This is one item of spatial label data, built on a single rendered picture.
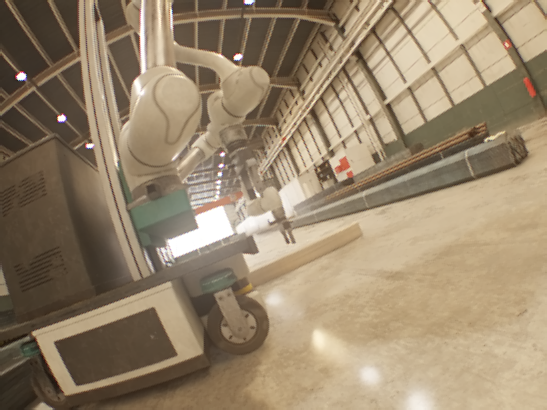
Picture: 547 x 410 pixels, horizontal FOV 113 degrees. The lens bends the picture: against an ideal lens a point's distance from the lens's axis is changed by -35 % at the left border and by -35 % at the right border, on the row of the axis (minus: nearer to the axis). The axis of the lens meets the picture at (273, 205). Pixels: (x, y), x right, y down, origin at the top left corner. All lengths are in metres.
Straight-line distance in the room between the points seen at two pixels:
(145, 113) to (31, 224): 0.53
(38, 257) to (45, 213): 0.13
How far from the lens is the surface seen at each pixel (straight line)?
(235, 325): 0.78
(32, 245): 0.94
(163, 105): 0.58
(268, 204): 1.80
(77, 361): 0.84
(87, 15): 1.46
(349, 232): 1.95
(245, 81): 0.83
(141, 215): 0.73
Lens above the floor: 0.33
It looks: 3 degrees up
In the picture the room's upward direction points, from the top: 23 degrees counter-clockwise
